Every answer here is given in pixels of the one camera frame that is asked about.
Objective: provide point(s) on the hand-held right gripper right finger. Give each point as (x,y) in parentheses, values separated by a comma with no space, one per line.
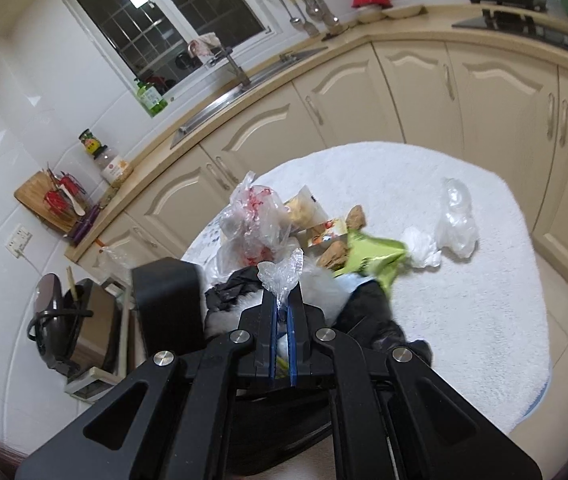
(292,345)

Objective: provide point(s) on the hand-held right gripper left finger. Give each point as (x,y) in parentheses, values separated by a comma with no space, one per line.
(274,345)

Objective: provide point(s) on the clear plastic wrap piece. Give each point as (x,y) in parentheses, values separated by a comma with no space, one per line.
(279,272)

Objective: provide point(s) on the clear packet yellow snacks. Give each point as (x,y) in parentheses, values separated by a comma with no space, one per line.
(306,210)

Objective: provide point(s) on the brown bread lump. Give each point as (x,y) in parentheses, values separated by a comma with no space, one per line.
(357,219)
(334,255)

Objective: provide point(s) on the black plastic bag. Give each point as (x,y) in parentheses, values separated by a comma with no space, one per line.
(379,320)

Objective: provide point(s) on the black rice cooker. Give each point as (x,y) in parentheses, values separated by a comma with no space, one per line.
(53,310)

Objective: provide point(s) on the clear plastic bag red print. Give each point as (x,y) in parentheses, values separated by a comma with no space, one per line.
(254,220)

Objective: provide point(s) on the green snack packet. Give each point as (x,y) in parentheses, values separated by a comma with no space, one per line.
(374,255)

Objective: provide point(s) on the orange printed small wrapper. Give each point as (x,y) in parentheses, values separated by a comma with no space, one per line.
(331,227)

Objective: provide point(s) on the red utensil holder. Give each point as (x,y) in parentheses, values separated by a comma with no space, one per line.
(61,195)

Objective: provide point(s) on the white crumpled plastic bag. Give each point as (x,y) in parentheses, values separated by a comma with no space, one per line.
(421,250)

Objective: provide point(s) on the glass jar yellow label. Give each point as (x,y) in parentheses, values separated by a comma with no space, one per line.
(91,145)

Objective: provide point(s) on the wooden cutting board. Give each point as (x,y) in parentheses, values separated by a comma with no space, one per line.
(31,192)

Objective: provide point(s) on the green dish soap bottle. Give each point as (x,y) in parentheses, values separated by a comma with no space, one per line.
(152,99)

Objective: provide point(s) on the crumpled clear plastic bag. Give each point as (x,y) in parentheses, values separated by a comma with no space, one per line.
(456,225)

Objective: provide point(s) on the steel kitchen sink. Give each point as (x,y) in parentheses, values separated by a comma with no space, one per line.
(223,97)

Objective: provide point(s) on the steel faucet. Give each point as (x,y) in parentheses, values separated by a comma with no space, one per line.
(236,67)

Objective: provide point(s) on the pinkish dish cloth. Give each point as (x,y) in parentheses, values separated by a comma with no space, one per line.
(203,45)

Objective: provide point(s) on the cream kitchen cabinets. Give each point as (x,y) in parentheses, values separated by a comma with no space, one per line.
(414,95)

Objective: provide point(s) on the kitchen window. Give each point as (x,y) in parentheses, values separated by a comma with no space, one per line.
(163,10)

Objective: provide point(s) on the metal ladle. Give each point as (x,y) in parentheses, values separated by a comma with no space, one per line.
(295,20)

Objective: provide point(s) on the metal spatula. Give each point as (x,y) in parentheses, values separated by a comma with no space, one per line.
(311,27)

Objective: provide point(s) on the metal skimmer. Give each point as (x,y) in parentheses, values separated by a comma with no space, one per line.
(331,19)

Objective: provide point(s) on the beige kitchen countertop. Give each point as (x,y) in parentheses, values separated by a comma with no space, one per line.
(439,27)

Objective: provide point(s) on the beige plate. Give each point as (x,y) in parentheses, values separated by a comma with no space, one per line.
(404,11)

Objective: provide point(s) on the black gas stove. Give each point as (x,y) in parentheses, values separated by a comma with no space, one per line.
(524,25)

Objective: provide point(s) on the black flat tray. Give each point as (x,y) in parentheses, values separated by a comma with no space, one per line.
(504,1)

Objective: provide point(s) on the white wall socket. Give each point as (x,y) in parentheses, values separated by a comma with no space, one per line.
(18,241)

